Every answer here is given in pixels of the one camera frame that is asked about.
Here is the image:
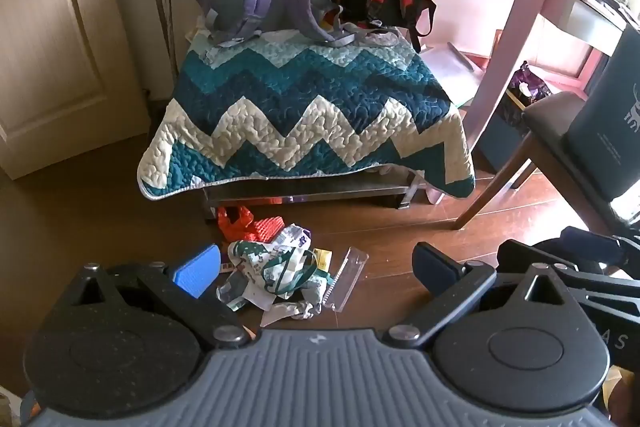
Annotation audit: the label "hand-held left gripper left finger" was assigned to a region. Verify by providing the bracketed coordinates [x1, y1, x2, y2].
[65, 243, 256, 350]

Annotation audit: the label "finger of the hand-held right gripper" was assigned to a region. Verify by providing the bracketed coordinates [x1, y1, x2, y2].
[559, 226, 640, 265]
[496, 238, 608, 293]

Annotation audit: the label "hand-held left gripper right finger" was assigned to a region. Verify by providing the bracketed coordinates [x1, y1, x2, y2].
[382, 241, 583, 350]

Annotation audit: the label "red foam net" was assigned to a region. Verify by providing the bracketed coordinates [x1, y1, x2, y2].
[247, 216, 286, 244]

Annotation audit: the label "clear plastic strip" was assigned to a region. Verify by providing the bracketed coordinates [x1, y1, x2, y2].
[322, 247, 369, 312]

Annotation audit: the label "crumpled clear plastic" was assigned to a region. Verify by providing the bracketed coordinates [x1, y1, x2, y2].
[216, 274, 248, 313]

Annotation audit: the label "red plastic bag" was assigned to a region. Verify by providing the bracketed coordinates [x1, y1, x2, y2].
[216, 205, 256, 242]

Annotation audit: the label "green white printed wrapper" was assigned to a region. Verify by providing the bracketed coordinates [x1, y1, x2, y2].
[227, 241, 321, 303]

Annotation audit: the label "crumpled white wrapper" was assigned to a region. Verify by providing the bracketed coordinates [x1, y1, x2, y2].
[260, 299, 321, 328]

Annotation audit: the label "white purple snack packet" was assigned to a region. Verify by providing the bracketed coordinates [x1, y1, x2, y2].
[272, 223, 313, 253]

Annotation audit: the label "dark storage box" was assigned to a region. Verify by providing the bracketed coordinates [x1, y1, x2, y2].
[475, 89, 531, 172]

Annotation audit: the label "grey blue paper bag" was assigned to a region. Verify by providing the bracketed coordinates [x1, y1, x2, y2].
[567, 24, 640, 200]

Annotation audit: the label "dark wooden chair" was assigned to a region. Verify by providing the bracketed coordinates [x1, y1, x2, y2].
[452, 89, 640, 233]

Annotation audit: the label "purple patterned bag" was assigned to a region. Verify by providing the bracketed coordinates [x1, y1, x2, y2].
[507, 61, 551, 100]

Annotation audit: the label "white paper sheets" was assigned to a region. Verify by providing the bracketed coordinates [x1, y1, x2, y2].
[420, 42, 488, 102]

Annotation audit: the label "teal white chevron quilt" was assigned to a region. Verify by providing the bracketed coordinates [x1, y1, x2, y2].
[136, 27, 476, 202]

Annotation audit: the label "pink desk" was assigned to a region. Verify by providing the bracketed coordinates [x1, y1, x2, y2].
[419, 0, 640, 158]

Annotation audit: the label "beige wooden door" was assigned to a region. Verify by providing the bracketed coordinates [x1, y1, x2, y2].
[0, 0, 173, 180]

